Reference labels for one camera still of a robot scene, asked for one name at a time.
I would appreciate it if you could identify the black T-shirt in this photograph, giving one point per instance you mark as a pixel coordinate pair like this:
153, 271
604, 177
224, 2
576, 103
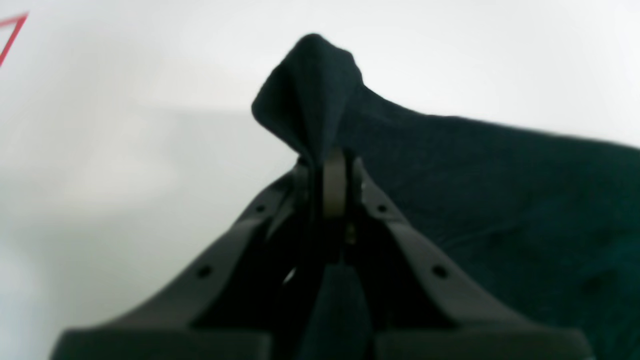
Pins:
548, 224

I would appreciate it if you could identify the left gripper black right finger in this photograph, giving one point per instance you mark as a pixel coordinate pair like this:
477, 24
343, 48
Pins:
424, 306

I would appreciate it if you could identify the red triangle sticker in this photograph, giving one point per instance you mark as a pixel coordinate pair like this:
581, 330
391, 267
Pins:
15, 25

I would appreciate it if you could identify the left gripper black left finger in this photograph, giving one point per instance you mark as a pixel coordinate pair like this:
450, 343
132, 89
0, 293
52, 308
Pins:
230, 302

